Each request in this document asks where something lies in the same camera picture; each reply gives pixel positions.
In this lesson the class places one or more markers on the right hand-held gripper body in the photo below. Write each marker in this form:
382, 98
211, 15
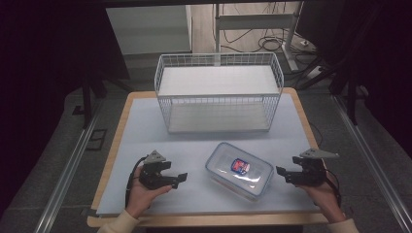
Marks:
311, 171

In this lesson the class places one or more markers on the light blue table mat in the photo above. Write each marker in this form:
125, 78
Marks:
194, 145

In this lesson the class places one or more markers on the aluminium floor rail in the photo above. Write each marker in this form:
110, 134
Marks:
372, 168
64, 178

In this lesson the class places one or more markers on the white metal desk frame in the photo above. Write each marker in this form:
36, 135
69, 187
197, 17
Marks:
256, 22

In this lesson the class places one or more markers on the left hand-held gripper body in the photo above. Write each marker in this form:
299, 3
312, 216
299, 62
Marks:
152, 174

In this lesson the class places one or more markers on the person's left hand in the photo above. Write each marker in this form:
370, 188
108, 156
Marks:
141, 197

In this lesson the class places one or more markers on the person's right hand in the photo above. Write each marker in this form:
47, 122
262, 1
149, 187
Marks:
324, 197

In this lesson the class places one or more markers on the clear plastic lidded container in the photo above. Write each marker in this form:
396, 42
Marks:
239, 170

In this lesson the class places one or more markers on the white power strip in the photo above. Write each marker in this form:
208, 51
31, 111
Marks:
312, 73

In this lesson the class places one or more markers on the black floor plate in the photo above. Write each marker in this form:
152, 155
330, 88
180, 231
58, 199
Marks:
96, 139

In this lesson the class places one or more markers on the dark curtain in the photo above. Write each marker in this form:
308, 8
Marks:
42, 64
382, 58

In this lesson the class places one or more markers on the white cabinet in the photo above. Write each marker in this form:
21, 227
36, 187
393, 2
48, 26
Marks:
149, 29

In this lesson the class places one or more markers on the black metal stand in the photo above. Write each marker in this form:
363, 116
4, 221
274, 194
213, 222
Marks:
351, 93
86, 97

